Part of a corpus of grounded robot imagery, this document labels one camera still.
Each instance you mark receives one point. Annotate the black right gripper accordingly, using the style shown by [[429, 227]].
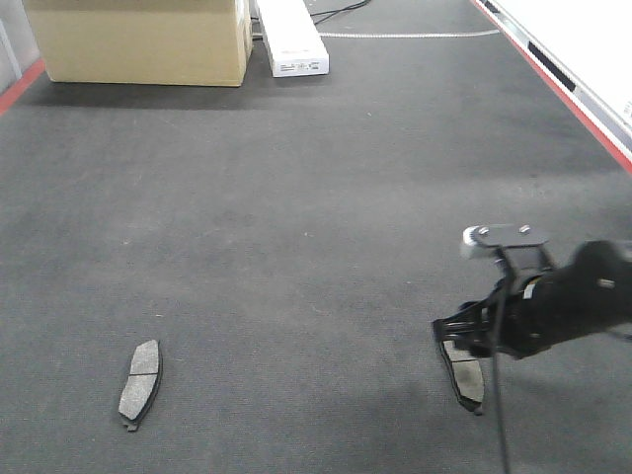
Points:
[[590, 295]]

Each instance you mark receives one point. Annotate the grey brake pad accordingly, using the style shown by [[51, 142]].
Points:
[[465, 375], [141, 385]]

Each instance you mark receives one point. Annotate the long white box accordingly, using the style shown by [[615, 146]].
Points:
[[294, 46]]

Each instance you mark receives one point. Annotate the cardboard box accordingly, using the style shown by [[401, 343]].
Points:
[[191, 43]]

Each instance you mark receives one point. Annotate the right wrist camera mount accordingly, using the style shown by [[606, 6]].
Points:
[[518, 249]]

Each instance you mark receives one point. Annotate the red white conveyor side rail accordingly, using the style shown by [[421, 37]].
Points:
[[582, 50]]

